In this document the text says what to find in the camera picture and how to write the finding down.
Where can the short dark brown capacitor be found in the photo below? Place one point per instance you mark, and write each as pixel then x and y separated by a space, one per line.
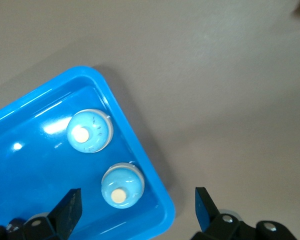
pixel 15 225

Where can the blue plastic tray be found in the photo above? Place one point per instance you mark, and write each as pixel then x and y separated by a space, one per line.
pixel 27 162

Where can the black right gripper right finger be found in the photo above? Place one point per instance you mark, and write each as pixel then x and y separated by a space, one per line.
pixel 212 225

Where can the light blue call bell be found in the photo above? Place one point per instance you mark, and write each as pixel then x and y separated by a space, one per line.
pixel 88 131
pixel 122 186

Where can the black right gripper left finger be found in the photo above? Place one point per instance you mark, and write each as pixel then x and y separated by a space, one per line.
pixel 60 220

